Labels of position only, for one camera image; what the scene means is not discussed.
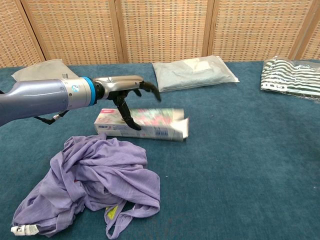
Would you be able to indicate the woven wooden folding screen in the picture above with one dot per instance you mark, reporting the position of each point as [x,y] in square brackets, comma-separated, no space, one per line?
[162,27]

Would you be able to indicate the grey bag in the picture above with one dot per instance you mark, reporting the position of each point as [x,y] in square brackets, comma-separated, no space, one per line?
[37,71]

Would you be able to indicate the floral toothpaste carton box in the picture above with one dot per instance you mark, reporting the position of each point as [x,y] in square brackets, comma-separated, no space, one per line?
[155,122]

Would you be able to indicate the crumpled purple garment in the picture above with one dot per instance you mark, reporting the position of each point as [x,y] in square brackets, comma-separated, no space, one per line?
[100,180]

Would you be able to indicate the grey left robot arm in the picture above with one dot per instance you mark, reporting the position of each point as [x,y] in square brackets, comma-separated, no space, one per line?
[37,98]

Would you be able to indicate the striped bagged garment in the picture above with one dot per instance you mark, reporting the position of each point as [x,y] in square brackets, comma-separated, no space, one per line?
[290,77]

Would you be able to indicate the clear bagged grey garment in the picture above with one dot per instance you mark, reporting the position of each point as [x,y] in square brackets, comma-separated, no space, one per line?
[195,73]

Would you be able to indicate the black and silver left hand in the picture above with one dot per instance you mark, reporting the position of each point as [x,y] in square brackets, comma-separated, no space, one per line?
[117,83]

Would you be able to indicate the teal table cover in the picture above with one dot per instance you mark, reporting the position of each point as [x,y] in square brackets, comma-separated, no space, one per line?
[225,162]

